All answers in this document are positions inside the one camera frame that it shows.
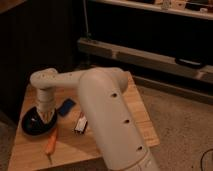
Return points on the black ceramic bowl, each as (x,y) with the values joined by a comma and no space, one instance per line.
(33,125)

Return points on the grey long case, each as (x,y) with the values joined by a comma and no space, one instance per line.
(144,59)

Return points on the blue rectangular block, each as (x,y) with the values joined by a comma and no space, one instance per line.
(65,107)

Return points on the black red rectangular box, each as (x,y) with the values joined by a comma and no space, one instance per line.
(81,124)

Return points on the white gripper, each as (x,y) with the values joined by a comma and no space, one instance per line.
(45,110)

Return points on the black case handle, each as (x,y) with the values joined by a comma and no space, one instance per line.
(190,64)

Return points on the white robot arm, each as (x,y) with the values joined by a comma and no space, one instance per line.
(100,93)

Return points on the vertical metal pole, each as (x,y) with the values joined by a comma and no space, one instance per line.
(88,34)

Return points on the wall shelf with items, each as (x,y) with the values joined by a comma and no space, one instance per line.
(157,8)

